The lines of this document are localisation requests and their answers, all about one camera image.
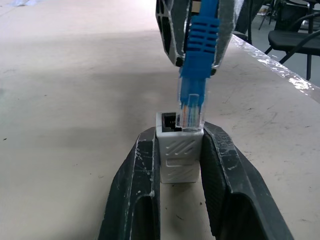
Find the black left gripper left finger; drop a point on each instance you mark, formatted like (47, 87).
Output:
(130, 200)

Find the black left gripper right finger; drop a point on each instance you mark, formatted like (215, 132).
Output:
(240, 200)

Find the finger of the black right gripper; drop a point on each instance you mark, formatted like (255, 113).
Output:
(172, 32)
(228, 22)

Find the white network coupler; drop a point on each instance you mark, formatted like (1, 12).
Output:
(180, 160)

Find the black folding chair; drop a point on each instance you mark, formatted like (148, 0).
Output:
(290, 40)

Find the dark metal chair frame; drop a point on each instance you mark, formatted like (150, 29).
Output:
(246, 20)

